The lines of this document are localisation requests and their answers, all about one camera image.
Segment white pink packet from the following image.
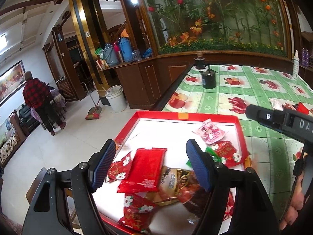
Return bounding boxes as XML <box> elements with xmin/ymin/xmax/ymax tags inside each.
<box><xmin>270</xmin><ymin>98</ymin><xmax>284</xmax><ymax>111</ymax></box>

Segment green candy wrapper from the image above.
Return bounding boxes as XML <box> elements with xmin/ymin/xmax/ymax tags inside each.
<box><xmin>186</xmin><ymin>146</ymin><xmax>222</xmax><ymax>167</ymax></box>

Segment brown snack bag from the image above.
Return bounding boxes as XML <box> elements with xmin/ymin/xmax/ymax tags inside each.
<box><xmin>145</xmin><ymin>166</ymin><xmax>209</xmax><ymax>218</ymax></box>

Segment pink snack packet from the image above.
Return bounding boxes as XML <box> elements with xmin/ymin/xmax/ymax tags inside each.
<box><xmin>193</xmin><ymin>119</ymin><xmax>226</xmax><ymax>145</ymax></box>

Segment red shiny snack bag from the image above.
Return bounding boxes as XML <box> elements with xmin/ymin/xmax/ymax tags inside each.
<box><xmin>119</xmin><ymin>194</ymin><xmax>158</xmax><ymax>234</ymax></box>

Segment large red packet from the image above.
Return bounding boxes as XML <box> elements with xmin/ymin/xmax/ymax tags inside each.
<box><xmin>117</xmin><ymin>148</ymin><xmax>167</xmax><ymax>194</ymax></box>

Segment red flower snack packet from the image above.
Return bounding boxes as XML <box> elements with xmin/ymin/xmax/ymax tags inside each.
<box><xmin>209</xmin><ymin>141</ymin><xmax>244</xmax><ymax>168</ymax></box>

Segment person's right hand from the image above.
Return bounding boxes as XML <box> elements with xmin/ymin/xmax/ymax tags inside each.
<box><xmin>279</xmin><ymin>172</ymin><xmax>305</xmax><ymax>231</ymax></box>

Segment wooden chair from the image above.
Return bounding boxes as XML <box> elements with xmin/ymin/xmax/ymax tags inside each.
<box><xmin>22</xmin><ymin>168</ymin><xmax>77</xmax><ymax>234</ymax></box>

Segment green floral tablecloth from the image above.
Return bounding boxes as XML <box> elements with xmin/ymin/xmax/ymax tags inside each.
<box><xmin>162</xmin><ymin>64</ymin><xmax>312</xmax><ymax>219</ymax></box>

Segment white spray bottle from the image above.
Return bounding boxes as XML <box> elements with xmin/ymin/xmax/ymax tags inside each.
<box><xmin>292</xmin><ymin>50</ymin><xmax>300</xmax><ymax>79</ymax></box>

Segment purple bottles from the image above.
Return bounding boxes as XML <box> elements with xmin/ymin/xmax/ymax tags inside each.
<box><xmin>301</xmin><ymin>47</ymin><xmax>310</xmax><ymax>67</ymax></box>

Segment black cylindrical container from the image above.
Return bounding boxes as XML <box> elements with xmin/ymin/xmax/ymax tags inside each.
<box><xmin>200</xmin><ymin>67</ymin><xmax>217</xmax><ymax>89</ymax></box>

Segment red white tray box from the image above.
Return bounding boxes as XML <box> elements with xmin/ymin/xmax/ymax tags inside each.
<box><xmin>93</xmin><ymin>111</ymin><xmax>248</xmax><ymax>234</ymax></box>

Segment red broom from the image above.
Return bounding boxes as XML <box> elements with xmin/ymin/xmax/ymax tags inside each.
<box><xmin>81</xmin><ymin>83</ymin><xmax>102</xmax><ymax>120</ymax></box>

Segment small black jar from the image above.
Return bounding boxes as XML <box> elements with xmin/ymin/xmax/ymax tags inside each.
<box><xmin>194</xmin><ymin>52</ymin><xmax>206</xmax><ymax>70</ymax></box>

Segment artificial flower display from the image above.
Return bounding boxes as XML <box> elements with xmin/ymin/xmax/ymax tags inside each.
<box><xmin>144</xmin><ymin>0</ymin><xmax>286</xmax><ymax>57</ymax></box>

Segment person in plaid shirt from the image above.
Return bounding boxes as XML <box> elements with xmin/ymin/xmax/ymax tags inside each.
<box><xmin>22</xmin><ymin>71</ymin><xmax>66</xmax><ymax>136</ymax></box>

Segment white plastic bucket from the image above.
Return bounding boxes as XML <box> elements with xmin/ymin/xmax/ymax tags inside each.
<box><xmin>105</xmin><ymin>85</ymin><xmax>127</xmax><ymax>113</ymax></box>

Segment grey kettle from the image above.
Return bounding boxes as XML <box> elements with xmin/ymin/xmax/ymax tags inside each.
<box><xmin>103</xmin><ymin>43</ymin><xmax>119</xmax><ymax>67</ymax></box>

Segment blue thermos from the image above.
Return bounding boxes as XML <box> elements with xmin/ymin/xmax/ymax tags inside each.
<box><xmin>119</xmin><ymin>37</ymin><xmax>134</xmax><ymax>62</ymax></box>

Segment framed wall painting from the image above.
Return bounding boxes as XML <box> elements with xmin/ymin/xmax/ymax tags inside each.
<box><xmin>0</xmin><ymin>61</ymin><xmax>25</xmax><ymax>105</ymax></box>

